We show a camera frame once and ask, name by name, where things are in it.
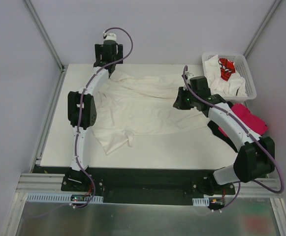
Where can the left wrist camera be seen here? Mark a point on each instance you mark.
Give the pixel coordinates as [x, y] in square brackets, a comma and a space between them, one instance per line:
[109, 37]

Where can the white shirts in basket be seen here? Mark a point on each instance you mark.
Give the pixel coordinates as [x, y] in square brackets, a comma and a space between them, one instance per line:
[235, 86]

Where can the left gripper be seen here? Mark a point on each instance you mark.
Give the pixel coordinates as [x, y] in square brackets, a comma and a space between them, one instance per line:
[98, 52]

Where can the white plastic laundry basket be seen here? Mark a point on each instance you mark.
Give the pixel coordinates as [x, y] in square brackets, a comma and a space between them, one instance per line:
[242, 67]

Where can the white slotted cable duct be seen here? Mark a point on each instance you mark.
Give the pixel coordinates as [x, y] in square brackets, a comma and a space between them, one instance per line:
[63, 198]
[201, 202]

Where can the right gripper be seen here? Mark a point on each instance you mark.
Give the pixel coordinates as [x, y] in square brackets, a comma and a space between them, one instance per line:
[181, 99]

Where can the pink t shirt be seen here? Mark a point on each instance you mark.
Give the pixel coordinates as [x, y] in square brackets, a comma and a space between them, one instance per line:
[253, 122]

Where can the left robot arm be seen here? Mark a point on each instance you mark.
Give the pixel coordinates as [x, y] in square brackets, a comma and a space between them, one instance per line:
[81, 112]

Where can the white slotted cable duct right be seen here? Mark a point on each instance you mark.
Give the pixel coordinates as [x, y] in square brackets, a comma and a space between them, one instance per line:
[201, 202]

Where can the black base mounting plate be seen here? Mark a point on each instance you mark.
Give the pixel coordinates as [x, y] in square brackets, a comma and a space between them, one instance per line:
[144, 186]

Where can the aluminium corner post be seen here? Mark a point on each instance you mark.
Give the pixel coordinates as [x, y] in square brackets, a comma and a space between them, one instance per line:
[43, 33]
[262, 26]

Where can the white slotted cable duct left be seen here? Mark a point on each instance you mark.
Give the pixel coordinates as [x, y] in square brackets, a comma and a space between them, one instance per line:
[63, 198]

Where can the aluminium frame rail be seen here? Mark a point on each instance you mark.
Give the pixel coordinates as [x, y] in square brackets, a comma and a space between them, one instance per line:
[51, 183]

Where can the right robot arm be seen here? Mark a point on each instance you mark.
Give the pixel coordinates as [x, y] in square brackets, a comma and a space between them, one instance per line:
[255, 154]

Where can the left aluminium corner post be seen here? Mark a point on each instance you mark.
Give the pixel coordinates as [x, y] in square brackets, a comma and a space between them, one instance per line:
[43, 33]

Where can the cream white t shirt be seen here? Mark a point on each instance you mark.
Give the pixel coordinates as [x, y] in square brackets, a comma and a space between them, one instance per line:
[129, 106]

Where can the right aluminium corner post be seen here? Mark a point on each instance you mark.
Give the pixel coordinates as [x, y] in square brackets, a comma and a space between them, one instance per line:
[262, 26]

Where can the red printed white shirt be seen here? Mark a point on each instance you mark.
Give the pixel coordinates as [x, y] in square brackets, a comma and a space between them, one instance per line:
[227, 68]

